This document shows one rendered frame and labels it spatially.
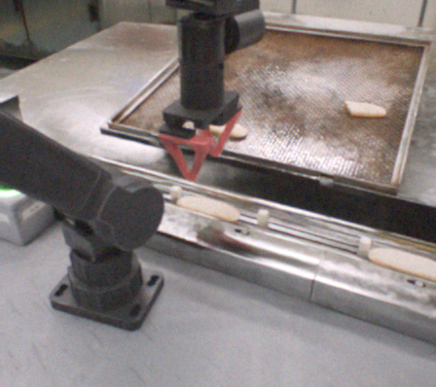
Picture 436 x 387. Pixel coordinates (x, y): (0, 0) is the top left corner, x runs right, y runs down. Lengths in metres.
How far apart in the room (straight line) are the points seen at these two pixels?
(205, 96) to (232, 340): 0.29
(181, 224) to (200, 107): 0.17
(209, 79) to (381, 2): 3.77
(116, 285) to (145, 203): 0.11
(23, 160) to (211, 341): 0.28
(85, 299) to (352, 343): 0.31
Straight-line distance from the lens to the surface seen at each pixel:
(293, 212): 0.65
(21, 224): 0.68
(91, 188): 0.45
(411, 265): 0.61
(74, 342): 0.56
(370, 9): 4.29
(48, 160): 0.42
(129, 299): 0.55
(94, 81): 1.28
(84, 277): 0.54
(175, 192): 0.67
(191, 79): 0.55
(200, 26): 0.53
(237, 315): 0.56
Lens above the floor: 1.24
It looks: 31 degrees down
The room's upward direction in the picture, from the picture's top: straight up
